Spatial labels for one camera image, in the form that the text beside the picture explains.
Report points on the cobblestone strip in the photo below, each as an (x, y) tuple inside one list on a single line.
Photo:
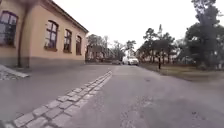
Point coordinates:
[(63, 105)]

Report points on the white car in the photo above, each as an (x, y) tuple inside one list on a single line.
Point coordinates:
[(131, 61)]

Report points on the grey asphalt road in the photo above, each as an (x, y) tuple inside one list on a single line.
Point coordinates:
[(143, 100)]

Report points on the yellow building with dark windows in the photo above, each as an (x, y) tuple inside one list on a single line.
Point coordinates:
[(36, 40)]

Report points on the dark car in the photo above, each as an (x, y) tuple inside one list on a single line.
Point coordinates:
[(116, 62)]

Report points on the pale stone kerb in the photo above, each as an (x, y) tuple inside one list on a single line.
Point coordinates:
[(13, 71)]

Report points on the dark post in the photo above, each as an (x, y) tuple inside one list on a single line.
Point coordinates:
[(159, 62)]

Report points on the group of bare trees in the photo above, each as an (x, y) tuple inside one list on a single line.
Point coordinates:
[(116, 50)]

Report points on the distant brown building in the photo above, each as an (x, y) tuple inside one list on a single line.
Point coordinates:
[(96, 53)]

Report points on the row of dark trees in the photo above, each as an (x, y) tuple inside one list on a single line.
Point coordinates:
[(206, 36)]

